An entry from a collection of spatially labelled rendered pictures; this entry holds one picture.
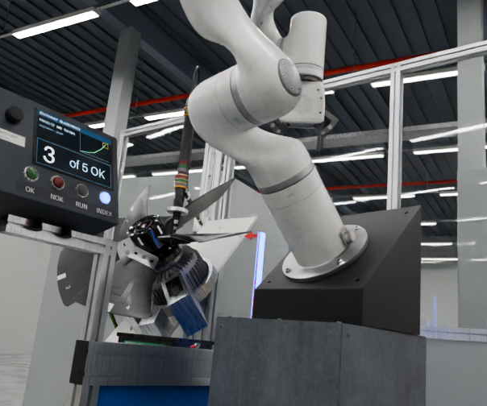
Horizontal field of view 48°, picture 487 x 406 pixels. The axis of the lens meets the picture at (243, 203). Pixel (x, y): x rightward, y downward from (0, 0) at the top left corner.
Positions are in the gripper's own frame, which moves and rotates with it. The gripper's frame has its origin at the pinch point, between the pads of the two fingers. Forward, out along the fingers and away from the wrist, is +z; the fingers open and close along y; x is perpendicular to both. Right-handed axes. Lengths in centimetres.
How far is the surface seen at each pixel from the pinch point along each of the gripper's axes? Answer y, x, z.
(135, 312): -44, 29, 41
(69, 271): -78, 53, 31
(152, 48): -307, 690, -352
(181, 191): -41, 48, 3
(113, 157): -34.4, -21.6, 9.4
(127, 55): -320, 624, -310
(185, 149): -42, 50, -12
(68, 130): -40, -30, 7
